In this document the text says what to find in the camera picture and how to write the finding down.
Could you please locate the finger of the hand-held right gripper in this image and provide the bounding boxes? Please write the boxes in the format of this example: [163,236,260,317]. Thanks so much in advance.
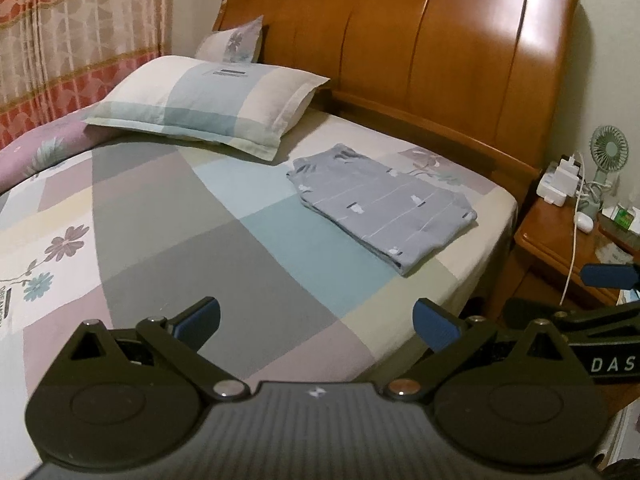
[502,297,640,337]
[580,262,640,291]

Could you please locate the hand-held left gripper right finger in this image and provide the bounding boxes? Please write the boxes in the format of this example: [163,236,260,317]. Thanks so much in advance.
[381,298,593,402]

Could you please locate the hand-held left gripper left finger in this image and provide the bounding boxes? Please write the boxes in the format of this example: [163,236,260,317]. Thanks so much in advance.
[47,296,251,402]

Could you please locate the grey cat-print pants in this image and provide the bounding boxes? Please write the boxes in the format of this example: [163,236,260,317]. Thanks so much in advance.
[286,143,478,276]

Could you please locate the green white box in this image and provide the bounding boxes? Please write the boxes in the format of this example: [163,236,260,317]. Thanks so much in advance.
[601,204,640,237]

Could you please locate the wooden nightstand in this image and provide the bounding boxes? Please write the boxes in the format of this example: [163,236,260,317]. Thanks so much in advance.
[487,194,640,321]

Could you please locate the white power strip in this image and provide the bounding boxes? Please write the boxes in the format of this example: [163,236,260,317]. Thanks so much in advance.
[537,172,581,207]

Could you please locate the white charger plug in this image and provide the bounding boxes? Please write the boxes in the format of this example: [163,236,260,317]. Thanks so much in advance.
[554,156,583,191]

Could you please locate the patchwork floral bed sheet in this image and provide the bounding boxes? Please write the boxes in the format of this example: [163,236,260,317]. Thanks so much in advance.
[0,107,518,411]

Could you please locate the green desk fan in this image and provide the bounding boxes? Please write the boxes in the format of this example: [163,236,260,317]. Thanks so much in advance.
[589,125,629,221]

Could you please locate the pastel checked pillow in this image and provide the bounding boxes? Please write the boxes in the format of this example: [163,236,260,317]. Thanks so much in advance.
[82,55,331,163]

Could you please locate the purple floral quilt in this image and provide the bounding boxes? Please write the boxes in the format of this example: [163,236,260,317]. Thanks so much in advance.
[0,110,108,196]

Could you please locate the purple floral pillow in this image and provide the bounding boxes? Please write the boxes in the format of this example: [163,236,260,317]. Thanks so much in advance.
[195,15,266,66]

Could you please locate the wooden headboard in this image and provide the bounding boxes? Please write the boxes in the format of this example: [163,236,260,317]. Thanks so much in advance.
[214,0,582,221]

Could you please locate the orange beige patterned curtain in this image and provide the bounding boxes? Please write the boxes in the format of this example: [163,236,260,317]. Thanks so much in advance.
[0,0,173,148]

